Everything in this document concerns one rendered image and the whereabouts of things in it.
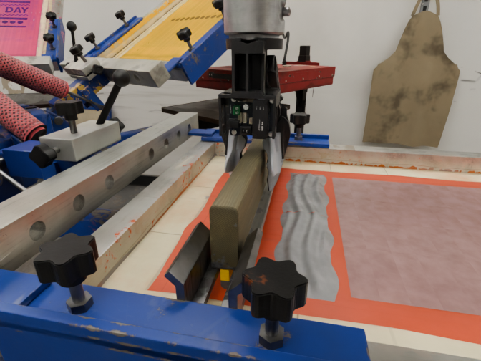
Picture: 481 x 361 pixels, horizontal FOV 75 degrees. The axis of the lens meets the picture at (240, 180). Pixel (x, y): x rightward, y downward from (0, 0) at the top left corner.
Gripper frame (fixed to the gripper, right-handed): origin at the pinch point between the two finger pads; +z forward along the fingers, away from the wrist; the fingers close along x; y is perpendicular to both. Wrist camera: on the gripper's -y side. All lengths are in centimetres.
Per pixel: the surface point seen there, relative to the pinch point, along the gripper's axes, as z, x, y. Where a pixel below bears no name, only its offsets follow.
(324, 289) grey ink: 5.2, 10.5, 16.6
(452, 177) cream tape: 5.5, 37.5, -22.1
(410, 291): 5.5, 19.7, 14.8
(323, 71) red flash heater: -8, 14, -124
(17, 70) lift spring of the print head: -14, -61, -22
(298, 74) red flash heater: -8, 3, -104
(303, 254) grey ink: 5.0, 8.2, 11.1
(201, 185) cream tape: 5.5, -11.4, -7.6
